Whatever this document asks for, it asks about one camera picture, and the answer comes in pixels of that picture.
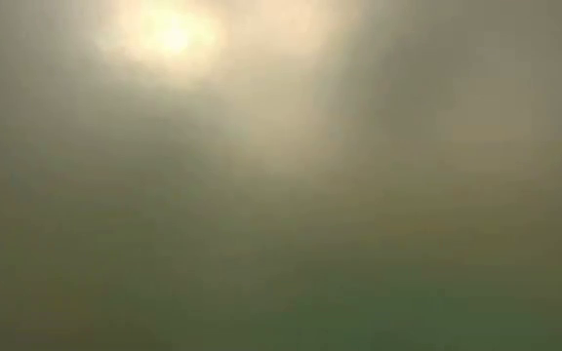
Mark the yellow plastic bin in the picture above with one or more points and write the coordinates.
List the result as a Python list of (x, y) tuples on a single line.
[(281, 244)]

